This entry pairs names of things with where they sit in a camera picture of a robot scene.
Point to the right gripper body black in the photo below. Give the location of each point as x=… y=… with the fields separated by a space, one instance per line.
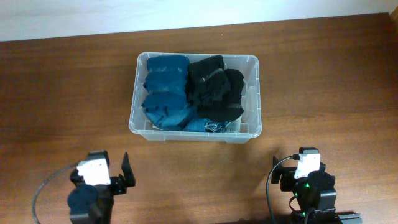
x=290 y=183

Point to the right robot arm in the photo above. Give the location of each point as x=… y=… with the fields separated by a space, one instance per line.
x=316 y=196

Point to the clear plastic storage container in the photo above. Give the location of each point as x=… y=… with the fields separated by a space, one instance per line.
x=251 y=121

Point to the light blue jeans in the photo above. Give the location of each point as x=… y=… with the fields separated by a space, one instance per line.
x=234 y=126

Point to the dark blue jeans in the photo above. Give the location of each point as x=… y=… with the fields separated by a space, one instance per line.
x=206 y=125

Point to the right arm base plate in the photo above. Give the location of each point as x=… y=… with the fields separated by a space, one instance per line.
x=354 y=218

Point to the black taped garment bundle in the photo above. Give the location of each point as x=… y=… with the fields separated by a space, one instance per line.
x=207 y=81
x=228 y=108

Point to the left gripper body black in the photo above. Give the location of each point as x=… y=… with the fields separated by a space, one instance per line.
x=116 y=181

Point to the blue taped sweater bundle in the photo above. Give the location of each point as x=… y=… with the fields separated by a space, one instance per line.
x=166 y=104

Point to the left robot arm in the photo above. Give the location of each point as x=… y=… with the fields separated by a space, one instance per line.
x=92 y=199

